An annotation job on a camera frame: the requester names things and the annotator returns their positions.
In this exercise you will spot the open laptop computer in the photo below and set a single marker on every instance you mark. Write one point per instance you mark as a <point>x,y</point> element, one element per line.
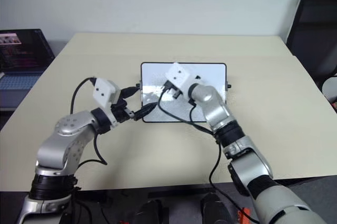
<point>21,50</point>

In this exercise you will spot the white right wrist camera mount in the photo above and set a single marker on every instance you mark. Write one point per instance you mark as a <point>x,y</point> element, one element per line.
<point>179,75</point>

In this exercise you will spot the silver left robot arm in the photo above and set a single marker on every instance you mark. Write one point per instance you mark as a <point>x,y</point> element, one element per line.
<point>68,129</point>

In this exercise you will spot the pale grey round object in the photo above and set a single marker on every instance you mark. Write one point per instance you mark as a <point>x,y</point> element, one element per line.
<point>330,90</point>

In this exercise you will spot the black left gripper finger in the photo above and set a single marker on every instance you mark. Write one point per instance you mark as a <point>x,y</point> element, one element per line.
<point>129,92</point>
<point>146,110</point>

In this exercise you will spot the black table frame bar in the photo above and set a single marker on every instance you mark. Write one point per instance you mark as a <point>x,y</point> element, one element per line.
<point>171,192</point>

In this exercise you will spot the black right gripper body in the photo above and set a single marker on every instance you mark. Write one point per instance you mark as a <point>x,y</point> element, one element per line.
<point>173,89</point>

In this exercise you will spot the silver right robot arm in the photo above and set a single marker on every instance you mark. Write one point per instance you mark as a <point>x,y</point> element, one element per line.
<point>216,105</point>

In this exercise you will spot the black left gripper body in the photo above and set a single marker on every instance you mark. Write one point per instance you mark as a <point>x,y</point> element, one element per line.
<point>121,113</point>

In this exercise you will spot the dark rounded shape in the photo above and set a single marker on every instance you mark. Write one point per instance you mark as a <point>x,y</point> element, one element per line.
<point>214,208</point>

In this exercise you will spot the small orange object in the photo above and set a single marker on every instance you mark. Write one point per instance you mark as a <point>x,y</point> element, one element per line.
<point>243,214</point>

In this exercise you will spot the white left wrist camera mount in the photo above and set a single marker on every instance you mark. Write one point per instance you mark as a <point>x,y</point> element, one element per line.
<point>105,91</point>

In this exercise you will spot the black office chair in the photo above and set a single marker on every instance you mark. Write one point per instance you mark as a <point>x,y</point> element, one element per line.
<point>313,29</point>

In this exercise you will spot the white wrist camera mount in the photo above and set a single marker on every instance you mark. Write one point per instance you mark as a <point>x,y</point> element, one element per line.
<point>105,91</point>
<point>179,75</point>

